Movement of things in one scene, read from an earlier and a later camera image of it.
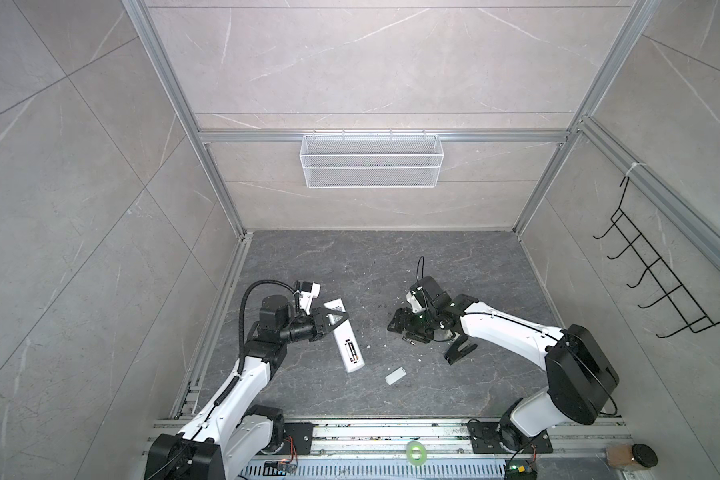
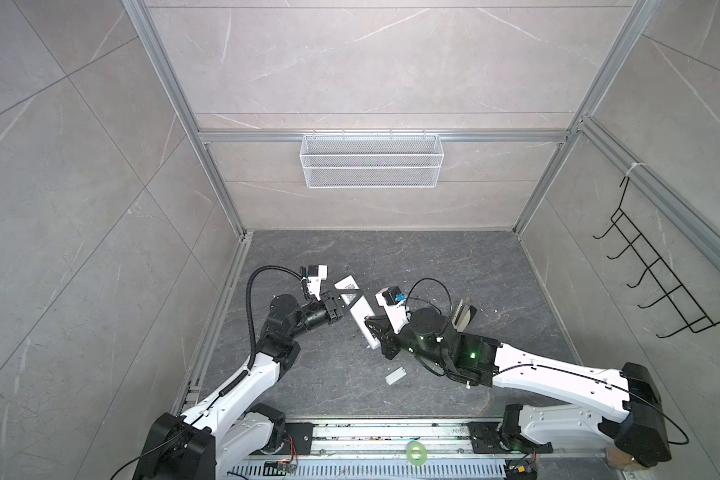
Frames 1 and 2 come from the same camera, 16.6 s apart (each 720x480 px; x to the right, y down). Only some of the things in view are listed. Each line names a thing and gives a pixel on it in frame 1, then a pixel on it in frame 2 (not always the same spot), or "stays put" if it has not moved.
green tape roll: (423, 453) stays put
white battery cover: (395, 375) stays put
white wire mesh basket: (371, 161) stays put
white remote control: (346, 339) -> (359, 310)
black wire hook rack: (655, 268) stays put
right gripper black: (402, 323) -> (388, 338)
